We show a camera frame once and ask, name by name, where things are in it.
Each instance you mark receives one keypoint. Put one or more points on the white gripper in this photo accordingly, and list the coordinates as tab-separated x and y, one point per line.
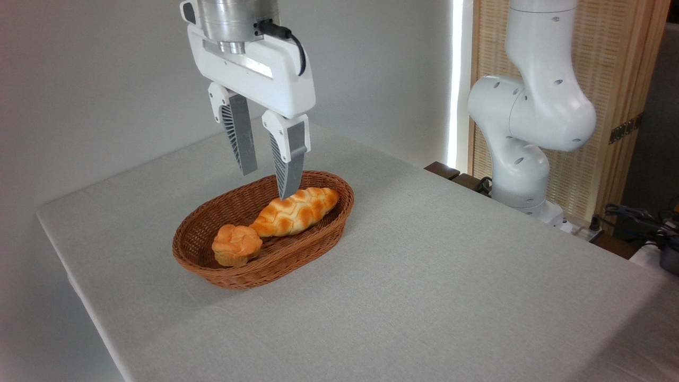
260	74

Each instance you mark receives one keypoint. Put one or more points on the long braided bread loaf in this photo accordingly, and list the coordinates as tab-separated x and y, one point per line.
294	212

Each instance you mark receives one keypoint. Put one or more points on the round muffin bread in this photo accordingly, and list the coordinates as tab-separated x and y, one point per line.
236	244

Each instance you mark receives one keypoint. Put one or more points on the brown oval wicker basket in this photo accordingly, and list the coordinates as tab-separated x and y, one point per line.
318	241

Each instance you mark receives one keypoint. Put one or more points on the dark wooden furniture edge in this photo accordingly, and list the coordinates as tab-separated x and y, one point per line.
443	170

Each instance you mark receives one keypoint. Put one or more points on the grey tablecloth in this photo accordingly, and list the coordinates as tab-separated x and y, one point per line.
477	329

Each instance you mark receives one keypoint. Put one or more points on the white power strip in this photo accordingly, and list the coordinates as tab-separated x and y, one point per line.
581	230

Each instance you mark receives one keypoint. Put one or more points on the dark metal screen hinge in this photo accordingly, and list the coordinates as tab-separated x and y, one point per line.
625	129

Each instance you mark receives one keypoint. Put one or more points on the wooden bamboo folding screen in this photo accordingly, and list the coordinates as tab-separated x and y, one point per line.
615	58

